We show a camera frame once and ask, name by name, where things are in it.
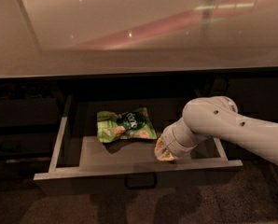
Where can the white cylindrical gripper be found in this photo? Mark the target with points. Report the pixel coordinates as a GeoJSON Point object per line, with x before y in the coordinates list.
{"type": "Point", "coordinates": [173, 145]}

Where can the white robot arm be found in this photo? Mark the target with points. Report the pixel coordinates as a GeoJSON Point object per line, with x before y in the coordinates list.
{"type": "Point", "coordinates": [217, 117]}

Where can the green snack bag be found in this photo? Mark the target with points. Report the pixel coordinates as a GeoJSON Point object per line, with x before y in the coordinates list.
{"type": "Point", "coordinates": [128, 125]}

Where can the dark grey cabinet door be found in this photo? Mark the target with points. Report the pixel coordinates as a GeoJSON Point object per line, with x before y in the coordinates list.
{"type": "Point", "coordinates": [256, 97]}

